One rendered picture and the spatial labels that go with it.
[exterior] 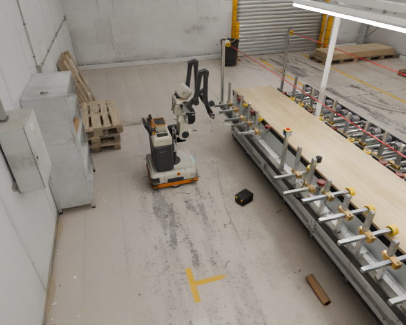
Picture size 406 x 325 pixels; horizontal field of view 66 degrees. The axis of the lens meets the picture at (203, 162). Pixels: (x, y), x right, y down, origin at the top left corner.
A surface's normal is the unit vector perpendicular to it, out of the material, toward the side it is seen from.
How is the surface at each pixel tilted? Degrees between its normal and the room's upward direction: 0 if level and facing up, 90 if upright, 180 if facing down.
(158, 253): 0
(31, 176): 90
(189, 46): 90
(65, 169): 90
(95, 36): 90
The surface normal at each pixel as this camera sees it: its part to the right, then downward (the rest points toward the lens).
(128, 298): 0.00, -0.83
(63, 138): 0.29, 0.53
